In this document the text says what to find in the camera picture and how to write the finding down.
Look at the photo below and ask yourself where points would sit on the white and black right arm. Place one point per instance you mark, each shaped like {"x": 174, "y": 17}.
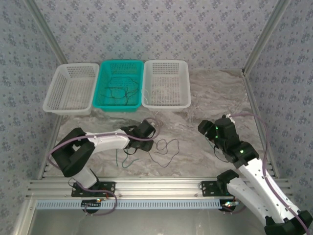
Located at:
{"x": 254, "y": 181}

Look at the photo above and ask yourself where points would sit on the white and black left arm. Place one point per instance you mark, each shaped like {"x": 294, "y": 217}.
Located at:
{"x": 107, "y": 142}

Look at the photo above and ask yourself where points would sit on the teal perforated plastic basket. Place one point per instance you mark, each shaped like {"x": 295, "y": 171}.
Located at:
{"x": 117, "y": 85}

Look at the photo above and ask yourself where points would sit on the white perforated plastic basket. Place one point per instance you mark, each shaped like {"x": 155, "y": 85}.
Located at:
{"x": 166, "y": 85}
{"x": 71, "y": 90}

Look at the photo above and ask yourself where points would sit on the small electronics board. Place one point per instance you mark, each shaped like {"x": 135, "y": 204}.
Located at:
{"x": 230, "y": 205}
{"x": 91, "y": 203}

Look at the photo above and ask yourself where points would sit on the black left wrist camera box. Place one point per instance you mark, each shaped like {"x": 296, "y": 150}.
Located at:
{"x": 146, "y": 128}

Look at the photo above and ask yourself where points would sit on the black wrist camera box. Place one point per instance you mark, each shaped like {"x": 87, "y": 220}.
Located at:
{"x": 206, "y": 128}
{"x": 146, "y": 128}

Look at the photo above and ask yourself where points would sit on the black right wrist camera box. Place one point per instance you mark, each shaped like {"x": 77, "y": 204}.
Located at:
{"x": 206, "y": 128}

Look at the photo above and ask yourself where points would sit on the wide aluminium base rail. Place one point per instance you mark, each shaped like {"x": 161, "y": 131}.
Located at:
{"x": 159, "y": 187}

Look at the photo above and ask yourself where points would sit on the aluminium frame post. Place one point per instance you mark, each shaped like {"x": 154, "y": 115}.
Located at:
{"x": 266, "y": 34}
{"x": 46, "y": 31}

